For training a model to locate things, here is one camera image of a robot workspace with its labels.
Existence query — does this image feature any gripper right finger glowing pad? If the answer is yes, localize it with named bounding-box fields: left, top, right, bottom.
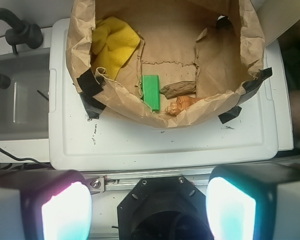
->
left=205, top=163, right=300, bottom=240

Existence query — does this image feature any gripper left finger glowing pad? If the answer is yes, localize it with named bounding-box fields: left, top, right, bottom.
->
left=0, top=169, right=92, bottom=240

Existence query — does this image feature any brown wood chip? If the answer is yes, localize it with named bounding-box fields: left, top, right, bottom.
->
left=159, top=81, right=196, bottom=100

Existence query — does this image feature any white plastic bin lid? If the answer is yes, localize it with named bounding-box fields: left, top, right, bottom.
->
left=48, top=19, right=279, bottom=171

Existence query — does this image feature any grey sink basin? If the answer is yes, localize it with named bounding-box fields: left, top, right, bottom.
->
left=0, top=48, right=50, bottom=141

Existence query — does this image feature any orange spiral seashell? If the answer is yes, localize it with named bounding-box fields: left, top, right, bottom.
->
left=164, top=95, right=203, bottom=116

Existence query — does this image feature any green rectangular block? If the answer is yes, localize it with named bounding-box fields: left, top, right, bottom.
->
left=141, top=75, right=161, bottom=112

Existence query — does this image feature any brown paper bag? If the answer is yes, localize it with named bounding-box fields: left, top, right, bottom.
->
left=66, top=0, right=272, bottom=129

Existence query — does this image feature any black faucet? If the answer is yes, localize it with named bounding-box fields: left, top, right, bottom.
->
left=0, top=7, right=44, bottom=90

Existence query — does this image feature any yellow cloth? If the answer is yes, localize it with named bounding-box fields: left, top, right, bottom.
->
left=90, top=16, right=141, bottom=80

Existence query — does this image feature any black cable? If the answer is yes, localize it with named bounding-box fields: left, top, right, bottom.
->
left=0, top=139, right=51, bottom=166

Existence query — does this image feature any aluminium rail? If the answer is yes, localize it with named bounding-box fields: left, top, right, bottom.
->
left=83, top=168, right=212, bottom=193

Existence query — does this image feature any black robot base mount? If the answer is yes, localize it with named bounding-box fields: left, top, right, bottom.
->
left=117, top=177, right=214, bottom=240

